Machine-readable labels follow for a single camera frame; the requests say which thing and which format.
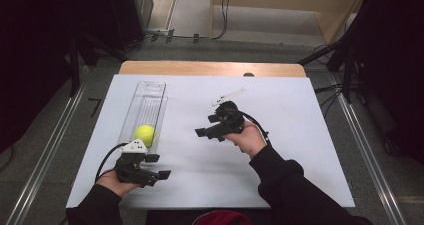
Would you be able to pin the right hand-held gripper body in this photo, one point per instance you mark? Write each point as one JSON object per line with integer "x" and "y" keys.
{"x": 228, "y": 121}

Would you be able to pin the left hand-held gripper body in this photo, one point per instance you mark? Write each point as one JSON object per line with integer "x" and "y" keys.
{"x": 131, "y": 170}

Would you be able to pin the yellow tennis ball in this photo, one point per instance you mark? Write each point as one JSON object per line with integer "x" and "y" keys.
{"x": 144, "y": 132}

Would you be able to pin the clear plastic container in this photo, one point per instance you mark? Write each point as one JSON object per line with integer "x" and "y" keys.
{"x": 146, "y": 101}

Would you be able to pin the person's left hand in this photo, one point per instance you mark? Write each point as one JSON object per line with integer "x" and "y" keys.
{"x": 113, "y": 185}

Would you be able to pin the person's right hand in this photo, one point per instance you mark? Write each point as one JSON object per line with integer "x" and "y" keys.
{"x": 248, "y": 140}

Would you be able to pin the white board sheet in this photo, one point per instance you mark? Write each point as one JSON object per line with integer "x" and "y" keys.
{"x": 206, "y": 185}

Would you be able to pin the wooden table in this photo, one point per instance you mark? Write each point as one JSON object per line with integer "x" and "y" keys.
{"x": 200, "y": 68}

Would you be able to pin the dark red cloth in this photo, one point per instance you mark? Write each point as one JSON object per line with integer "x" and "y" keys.
{"x": 223, "y": 218}

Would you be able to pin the black metal stand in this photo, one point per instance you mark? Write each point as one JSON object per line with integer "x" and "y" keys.
{"x": 346, "y": 65}
{"x": 75, "y": 65}

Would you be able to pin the dark curtain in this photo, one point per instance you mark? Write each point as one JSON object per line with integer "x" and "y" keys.
{"x": 33, "y": 68}
{"x": 396, "y": 68}

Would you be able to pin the metal floor rail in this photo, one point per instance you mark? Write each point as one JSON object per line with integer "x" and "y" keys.
{"x": 370, "y": 151}
{"x": 46, "y": 151}

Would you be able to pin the light wooden frame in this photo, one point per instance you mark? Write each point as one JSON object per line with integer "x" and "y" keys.
{"x": 330, "y": 18}

